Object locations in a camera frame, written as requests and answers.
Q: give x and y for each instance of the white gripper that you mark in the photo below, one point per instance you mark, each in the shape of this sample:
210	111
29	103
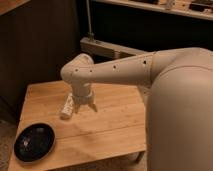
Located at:
82	94

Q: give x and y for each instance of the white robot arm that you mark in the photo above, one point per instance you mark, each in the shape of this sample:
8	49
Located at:
179	111

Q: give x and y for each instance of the dark ceramic bowl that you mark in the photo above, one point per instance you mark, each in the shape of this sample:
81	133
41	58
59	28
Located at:
34	142

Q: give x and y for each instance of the wooden table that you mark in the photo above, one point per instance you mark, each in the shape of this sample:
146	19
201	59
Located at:
116	128

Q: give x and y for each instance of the metal vertical pole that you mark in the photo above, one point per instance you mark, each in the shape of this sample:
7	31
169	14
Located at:
90	31

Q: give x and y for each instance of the metal shelf rail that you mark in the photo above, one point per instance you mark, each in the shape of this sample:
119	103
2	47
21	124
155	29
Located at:
106	49

